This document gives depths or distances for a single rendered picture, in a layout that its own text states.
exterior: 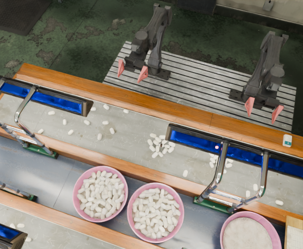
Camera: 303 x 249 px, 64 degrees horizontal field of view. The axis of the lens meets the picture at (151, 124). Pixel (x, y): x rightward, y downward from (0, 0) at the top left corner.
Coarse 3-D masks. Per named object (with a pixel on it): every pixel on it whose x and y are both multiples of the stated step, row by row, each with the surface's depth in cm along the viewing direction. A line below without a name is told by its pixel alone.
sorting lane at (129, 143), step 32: (32, 128) 136; (64, 128) 136; (96, 128) 136; (128, 128) 136; (160, 128) 136; (192, 128) 136; (128, 160) 128; (160, 160) 128; (192, 160) 128; (256, 192) 120; (288, 192) 120
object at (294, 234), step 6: (288, 228) 109; (294, 228) 109; (288, 234) 108; (294, 234) 108; (300, 234) 108; (288, 240) 107; (294, 240) 107; (300, 240) 107; (288, 246) 106; (294, 246) 106; (300, 246) 106
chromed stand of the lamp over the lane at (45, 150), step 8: (0, 80) 105; (0, 88) 104; (32, 88) 102; (32, 96) 102; (24, 104) 99; (16, 112) 97; (0, 120) 110; (16, 120) 98; (8, 128) 112; (16, 128) 111; (24, 128) 103; (16, 136) 122; (32, 136) 110; (24, 144) 131; (32, 144) 135; (40, 144) 119; (40, 152) 133; (48, 152) 128; (56, 152) 133
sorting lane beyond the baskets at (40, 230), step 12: (0, 204) 118; (0, 216) 115; (12, 216) 115; (24, 216) 115; (36, 216) 115; (24, 228) 113; (36, 228) 113; (48, 228) 113; (60, 228) 113; (36, 240) 111; (48, 240) 111; (60, 240) 111; (72, 240) 111; (84, 240) 111; (96, 240) 111
